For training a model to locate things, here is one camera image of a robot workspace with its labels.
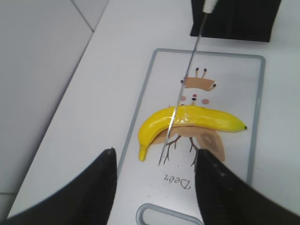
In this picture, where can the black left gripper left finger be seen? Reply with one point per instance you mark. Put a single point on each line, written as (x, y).
(86, 200)

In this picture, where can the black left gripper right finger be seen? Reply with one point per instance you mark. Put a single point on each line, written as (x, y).
(224, 199)

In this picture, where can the white-handled knife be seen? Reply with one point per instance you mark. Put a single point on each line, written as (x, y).
(208, 8)

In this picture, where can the yellow plastic banana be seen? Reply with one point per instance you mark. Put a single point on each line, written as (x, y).
(186, 115)

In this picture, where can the white deer cutting board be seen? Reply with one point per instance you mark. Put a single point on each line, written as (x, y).
(161, 189)

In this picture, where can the black knife stand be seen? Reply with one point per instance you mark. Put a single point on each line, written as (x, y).
(250, 20)

